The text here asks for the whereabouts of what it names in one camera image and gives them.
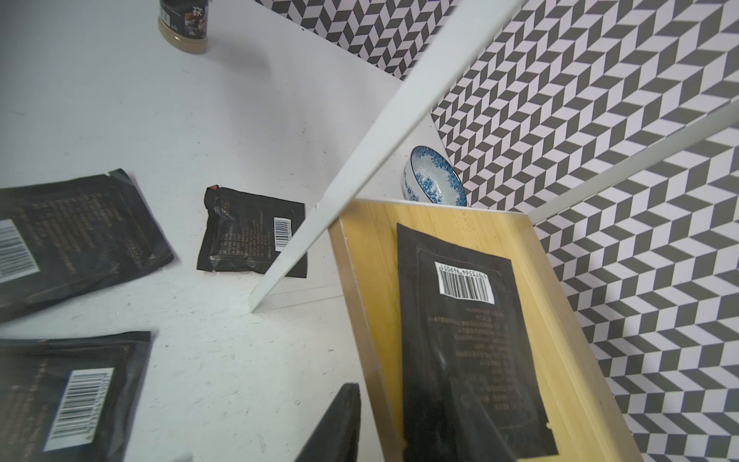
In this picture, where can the blue white patterned bowl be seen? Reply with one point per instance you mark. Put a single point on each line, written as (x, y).
(428, 177)

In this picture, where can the small dark spice bottle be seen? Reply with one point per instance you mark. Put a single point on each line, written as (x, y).
(184, 24)

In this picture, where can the black tea bag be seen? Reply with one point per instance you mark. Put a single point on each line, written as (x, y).
(71, 399)
(470, 391)

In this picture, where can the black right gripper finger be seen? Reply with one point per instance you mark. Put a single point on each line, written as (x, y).
(336, 437)

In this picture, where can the red tea bag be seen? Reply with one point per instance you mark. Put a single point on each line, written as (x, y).
(246, 232)

